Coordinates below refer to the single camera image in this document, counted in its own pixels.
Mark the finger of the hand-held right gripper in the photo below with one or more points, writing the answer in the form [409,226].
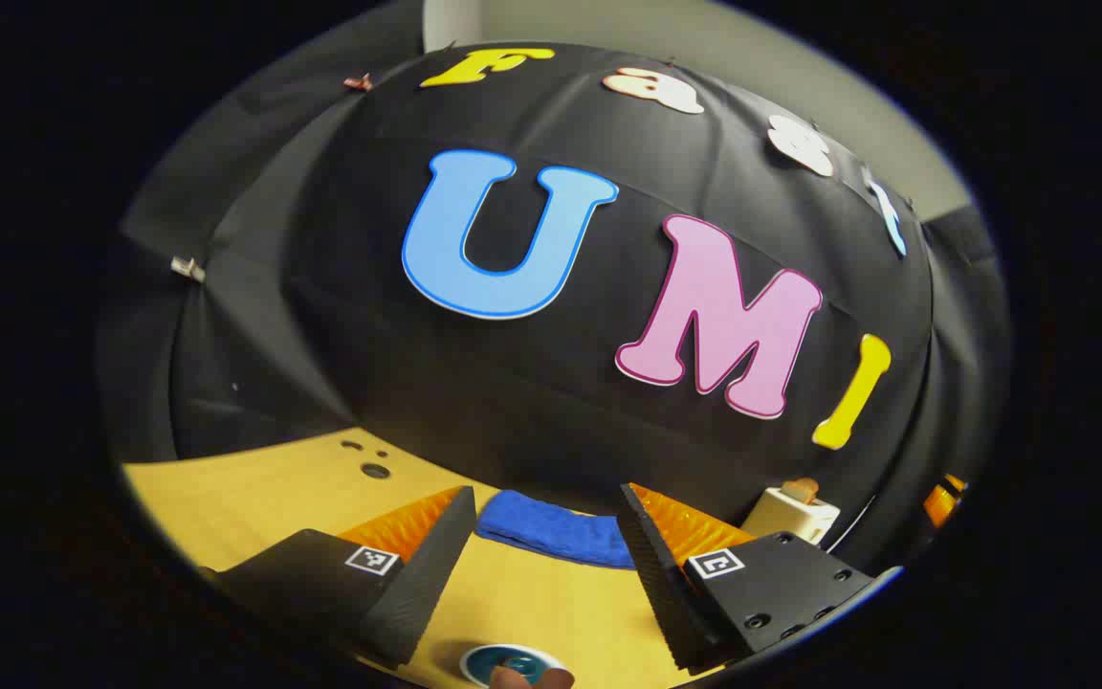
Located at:
[941,502]

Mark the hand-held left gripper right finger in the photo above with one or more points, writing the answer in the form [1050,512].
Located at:
[656,584]

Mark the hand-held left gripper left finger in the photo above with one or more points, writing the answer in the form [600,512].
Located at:
[422,584]

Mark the blue towel cloth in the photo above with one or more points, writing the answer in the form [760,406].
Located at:
[551,531]

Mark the white box with brown knob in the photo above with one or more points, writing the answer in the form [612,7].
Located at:
[785,517]

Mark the black backdrop cloth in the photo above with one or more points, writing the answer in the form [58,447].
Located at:
[341,316]

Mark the silver cloth clip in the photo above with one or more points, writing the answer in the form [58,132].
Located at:
[187,269]

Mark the red cloth clip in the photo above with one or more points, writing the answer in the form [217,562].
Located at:
[358,82]

